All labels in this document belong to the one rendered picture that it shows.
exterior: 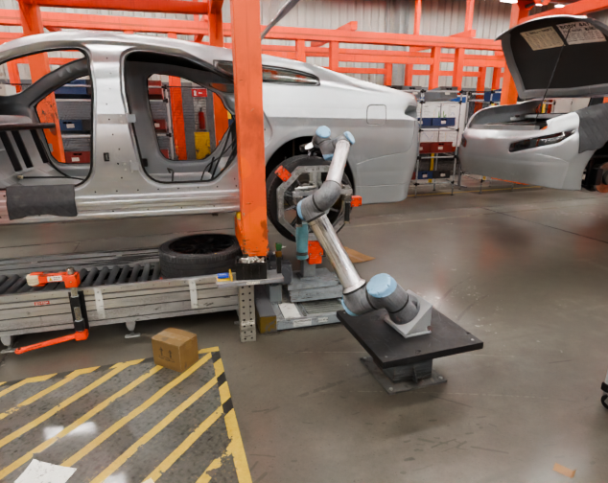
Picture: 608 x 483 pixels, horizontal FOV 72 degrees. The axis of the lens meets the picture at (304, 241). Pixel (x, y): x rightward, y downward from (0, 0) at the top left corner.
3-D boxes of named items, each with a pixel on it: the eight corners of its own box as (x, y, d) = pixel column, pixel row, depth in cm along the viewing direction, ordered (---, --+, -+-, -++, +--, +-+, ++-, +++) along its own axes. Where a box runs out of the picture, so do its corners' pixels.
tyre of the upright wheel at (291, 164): (333, 144, 324) (251, 168, 313) (343, 146, 302) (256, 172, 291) (351, 222, 346) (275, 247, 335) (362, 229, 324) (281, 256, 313)
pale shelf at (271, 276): (279, 272, 288) (278, 268, 287) (284, 282, 272) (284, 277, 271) (216, 279, 278) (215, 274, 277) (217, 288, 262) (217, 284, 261)
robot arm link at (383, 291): (407, 308, 223) (388, 288, 215) (380, 315, 233) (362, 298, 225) (408, 286, 233) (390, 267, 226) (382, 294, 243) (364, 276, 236)
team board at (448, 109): (452, 184, 935) (460, 92, 880) (467, 187, 889) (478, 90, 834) (392, 188, 890) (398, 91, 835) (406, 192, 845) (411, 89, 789)
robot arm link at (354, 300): (374, 314, 229) (309, 195, 224) (349, 322, 239) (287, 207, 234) (384, 302, 241) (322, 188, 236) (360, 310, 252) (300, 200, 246)
